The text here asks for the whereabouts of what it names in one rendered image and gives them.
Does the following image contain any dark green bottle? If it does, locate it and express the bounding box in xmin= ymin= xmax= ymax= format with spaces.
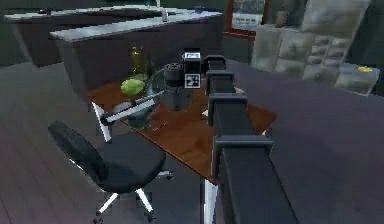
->
xmin=144 ymin=59 xmax=156 ymax=80

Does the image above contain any black office chair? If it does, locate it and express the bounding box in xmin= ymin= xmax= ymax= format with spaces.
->
xmin=47 ymin=119 xmax=175 ymax=224

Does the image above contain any green round lettuce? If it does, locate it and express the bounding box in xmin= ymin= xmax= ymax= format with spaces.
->
xmin=120 ymin=78 xmax=147 ymax=98

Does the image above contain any clear glass bowl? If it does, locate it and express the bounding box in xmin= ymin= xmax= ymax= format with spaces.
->
xmin=145 ymin=65 xmax=202 ymax=113

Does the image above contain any grey stone shelf unit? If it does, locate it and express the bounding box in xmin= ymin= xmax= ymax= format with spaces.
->
xmin=249 ymin=0 xmax=381 ymax=98

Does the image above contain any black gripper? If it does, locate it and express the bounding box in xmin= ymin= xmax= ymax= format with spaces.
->
xmin=99 ymin=62 xmax=195 ymax=127

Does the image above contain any brown wooden table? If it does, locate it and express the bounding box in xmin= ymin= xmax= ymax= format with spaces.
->
xmin=85 ymin=78 xmax=278 ymax=224

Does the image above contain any red framed picture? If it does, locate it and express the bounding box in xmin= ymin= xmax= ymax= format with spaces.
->
xmin=223 ymin=0 xmax=272 ymax=39

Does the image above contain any dark counter with grey top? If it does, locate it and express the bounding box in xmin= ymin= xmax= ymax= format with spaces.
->
xmin=3 ymin=4 xmax=178 ymax=69
xmin=49 ymin=11 xmax=225 ymax=98

